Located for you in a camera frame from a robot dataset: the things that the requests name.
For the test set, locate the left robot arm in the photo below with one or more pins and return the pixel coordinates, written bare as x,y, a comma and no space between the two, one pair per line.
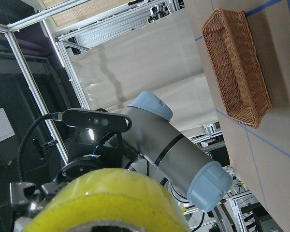
143,130

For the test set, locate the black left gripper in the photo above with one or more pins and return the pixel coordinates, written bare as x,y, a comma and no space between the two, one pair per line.
110,151

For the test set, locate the brown wicker basket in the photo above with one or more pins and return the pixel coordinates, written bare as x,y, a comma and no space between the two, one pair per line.
234,60

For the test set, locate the yellow tape roll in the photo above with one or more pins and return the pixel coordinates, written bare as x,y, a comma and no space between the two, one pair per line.
111,197

